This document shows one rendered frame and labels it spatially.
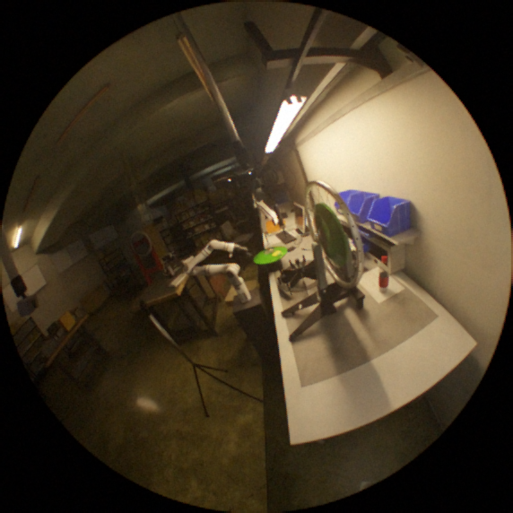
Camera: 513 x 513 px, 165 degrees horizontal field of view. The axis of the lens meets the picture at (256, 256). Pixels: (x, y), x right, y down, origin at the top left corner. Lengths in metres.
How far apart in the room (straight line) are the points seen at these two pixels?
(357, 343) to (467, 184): 0.86
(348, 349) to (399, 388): 0.32
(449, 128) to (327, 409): 1.18
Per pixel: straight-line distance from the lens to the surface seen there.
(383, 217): 1.25
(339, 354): 0.89
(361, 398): 0.80
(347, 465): 1.69
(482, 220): 0.90
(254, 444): 1.81
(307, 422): 0.79
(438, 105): 0.94
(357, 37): 0.97
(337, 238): 0.72
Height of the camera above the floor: 1.68
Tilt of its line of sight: 22 degrees down
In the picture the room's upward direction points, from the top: 22 degrees counter-clockwise
